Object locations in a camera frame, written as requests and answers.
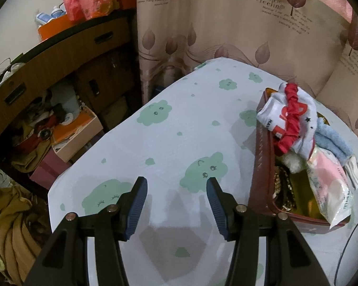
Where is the open beige box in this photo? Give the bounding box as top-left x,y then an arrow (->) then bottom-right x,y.
51,105 -> 103,162

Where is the red plastic bag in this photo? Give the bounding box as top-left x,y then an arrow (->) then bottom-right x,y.
63,0 -> 114,24

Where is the orange cardboard box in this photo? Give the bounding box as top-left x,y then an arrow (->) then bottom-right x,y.
38,15 -> 74,41

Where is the beige leaf print curtain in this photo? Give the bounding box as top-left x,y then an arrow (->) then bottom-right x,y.
136,0 -> 358,136

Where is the small floral tissue pack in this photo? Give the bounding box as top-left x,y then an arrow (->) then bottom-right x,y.
344,155 -> 358,189

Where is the red white satin cloth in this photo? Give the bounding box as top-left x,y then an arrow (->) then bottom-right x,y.
256,83 -> 318,161

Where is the blue white bottle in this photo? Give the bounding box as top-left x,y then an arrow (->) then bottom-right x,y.
35,6 -> 66,26

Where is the cloud print table cloth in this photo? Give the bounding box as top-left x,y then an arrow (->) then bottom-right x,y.
47,57 -> 358,286

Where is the brown crumpled clothing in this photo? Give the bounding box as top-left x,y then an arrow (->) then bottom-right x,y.
0,185 -> 52,285

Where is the pink white wipes packet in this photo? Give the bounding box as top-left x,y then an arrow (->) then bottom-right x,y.
306,147 -> 353,229

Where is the brown wooden cabinet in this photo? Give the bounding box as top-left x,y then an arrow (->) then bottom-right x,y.
0,9 -> 141,169

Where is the white fleece yellow toy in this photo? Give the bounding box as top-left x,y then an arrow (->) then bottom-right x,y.
278,150 -> 306,174

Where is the pink storage box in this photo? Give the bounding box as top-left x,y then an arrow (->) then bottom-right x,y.
30,149 -> 71,190

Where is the blue towel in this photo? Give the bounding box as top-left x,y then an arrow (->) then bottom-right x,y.
314,117 -> 353,166

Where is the red gold toffee tin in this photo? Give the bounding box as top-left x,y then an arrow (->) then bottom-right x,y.
249,88 -> 350,234

